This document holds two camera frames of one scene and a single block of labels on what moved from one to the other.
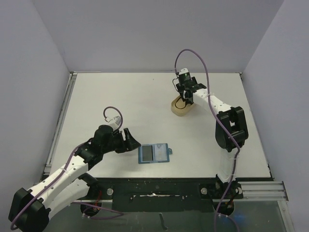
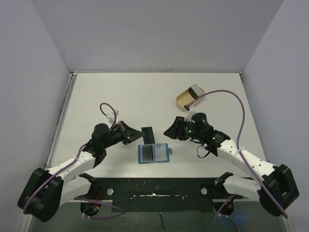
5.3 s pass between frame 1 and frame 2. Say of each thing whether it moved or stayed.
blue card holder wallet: stayed
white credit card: stayed
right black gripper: moved
